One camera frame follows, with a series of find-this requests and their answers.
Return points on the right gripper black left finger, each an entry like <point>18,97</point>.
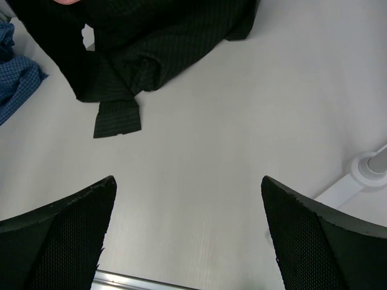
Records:
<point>58,246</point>

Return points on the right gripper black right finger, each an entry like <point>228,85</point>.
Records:
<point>318,247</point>

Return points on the blue checked shirt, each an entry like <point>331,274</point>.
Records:
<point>20,76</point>

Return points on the black pinstriped shirt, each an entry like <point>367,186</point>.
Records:
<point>110,51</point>

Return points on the white clothes rack foot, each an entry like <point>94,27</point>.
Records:
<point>366,172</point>

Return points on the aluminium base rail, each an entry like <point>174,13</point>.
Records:
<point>109,280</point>

